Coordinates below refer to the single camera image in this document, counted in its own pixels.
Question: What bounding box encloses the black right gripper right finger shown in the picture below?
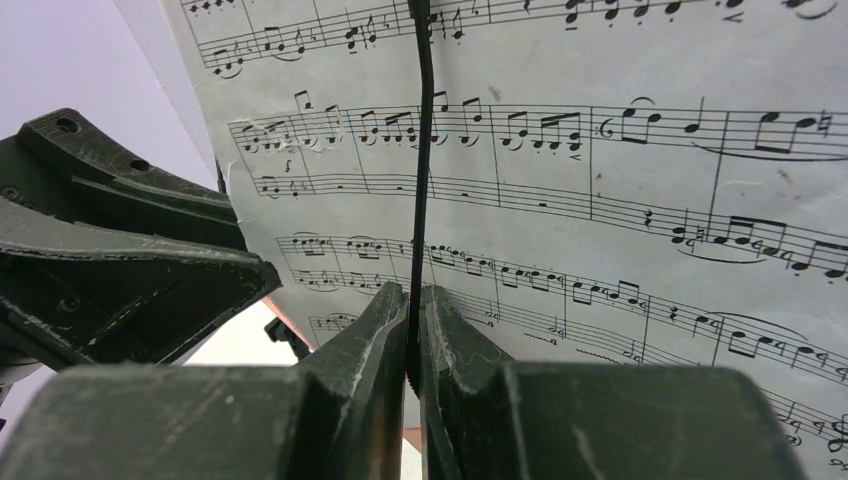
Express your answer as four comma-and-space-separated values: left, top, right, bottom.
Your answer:
419, 286, 805, 479

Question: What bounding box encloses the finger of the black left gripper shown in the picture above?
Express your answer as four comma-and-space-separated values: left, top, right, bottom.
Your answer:
1, 108, 246, 250
1, 200, 280, 370

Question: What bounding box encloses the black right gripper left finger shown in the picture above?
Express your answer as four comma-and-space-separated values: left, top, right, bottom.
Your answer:
1, 283, 407, 479

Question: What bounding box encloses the sheet music page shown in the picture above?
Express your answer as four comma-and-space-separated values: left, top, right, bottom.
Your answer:
163, 1, 847, 479

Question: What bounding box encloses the pink folding music stand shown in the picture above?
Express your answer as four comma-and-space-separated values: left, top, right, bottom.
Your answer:
278, 1, 434, 479

